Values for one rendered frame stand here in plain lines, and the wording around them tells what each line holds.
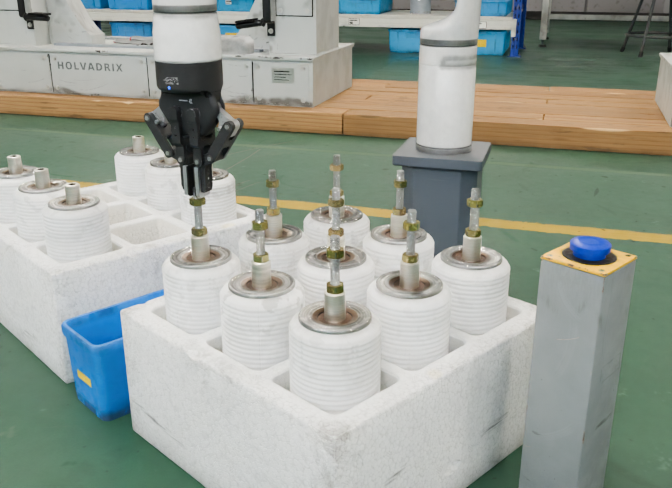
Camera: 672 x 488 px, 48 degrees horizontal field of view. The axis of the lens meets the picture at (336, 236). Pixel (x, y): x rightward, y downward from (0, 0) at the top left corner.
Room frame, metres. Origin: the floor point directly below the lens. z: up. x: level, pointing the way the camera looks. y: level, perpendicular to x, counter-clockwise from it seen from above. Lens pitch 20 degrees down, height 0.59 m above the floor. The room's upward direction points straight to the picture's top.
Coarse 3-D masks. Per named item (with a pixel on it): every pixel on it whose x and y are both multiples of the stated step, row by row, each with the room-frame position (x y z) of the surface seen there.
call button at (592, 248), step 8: (576, 240) 0.72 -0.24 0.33; (584, 240) 0.72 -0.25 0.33; (592, 240) 0.72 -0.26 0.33; (600, 240) 0.72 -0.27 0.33; (576, 248) 0.70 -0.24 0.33; (584, 248) 0.70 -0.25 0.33; (592, 248) 0.70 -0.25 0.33; (600, 248) 0.70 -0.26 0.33; (608, 248) 0.70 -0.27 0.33; (576, 256) 0.71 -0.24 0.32; (584, 256) 0.70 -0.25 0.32; (592, 256) 0.70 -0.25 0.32; (600, 256) 0.70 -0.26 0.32
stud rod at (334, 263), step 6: (330, 240) 0.70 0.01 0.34; (336, 240) 0.70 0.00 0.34; (330, 246) 0.70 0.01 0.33; (336, 246) 0.70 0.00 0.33; (330, 264) 0.70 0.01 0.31; (336, 264) 0.70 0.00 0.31; (330, 270) 0.70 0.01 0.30; (336, 270) 0.70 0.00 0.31; (330, 276) 0.70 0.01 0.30; (336, 276) 0.70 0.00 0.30; (330, 282) 0.70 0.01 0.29; (336, 282) 0.70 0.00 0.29
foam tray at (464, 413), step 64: (128, 320) 0.85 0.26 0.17; (512, 320) 0.84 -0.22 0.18; (128, 384) 0.87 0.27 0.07; (192, 384) 0.76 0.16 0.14; (256, 384) 0.69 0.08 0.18; (384, 384) 0.72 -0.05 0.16; (448, 384) 0.71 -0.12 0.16; (512, 384) 0.81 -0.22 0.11; (192, 448) 0.76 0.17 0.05; (256, 448) 0.68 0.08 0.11; (320, 448) 0.61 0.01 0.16; (384, 448) 0.64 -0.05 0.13; (448, 448) 0.72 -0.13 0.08; (512, 448) 0.82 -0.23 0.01
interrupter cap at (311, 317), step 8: (312, 304) 0.73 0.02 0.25; (320, 304) 0.73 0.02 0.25; (352, 304) 0.73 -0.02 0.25; (360, 304) 0.72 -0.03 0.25; (304, 312) 0.71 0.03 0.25; (312, 312) 0.71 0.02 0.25; (320, 312) 0.71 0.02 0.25; (352, 312) 0.71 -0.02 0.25; (360, 312) 0.71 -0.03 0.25; (368, 312) 0.71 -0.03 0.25; (304, 320) 0.69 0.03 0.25; (312, 320) 0.69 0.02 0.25; (320, 320) 0.69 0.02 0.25; (344, 320) 0.69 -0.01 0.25; (352, 320) 0.69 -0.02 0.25; (360, 320) 0.69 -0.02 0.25; (368, 320) 0.69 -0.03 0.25; (312, 328) 0.67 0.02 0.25; (320, 328) 0.67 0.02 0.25; (328, 328) 0.67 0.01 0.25; (336, 328) 0.67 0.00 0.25; (344, 328) 0.67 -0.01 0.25; (352, 328) 0.67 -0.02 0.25; (360, 328) 0.67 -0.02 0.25
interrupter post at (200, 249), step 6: (192, 240) 0.86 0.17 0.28; (198, 240) 0.86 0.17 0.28; (204, 240) 0.86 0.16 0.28; (192, 246) 0.86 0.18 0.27; (198, 246) 0.86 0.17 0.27; (204, 246) 0.86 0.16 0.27; (192, 252) 0.86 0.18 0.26; (198, 252) 0.86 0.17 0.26; (204, 252) 0.86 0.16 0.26; (192, 258) 0.86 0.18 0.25; (198, 258) 0.86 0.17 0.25; (204, 258) 0.86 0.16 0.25
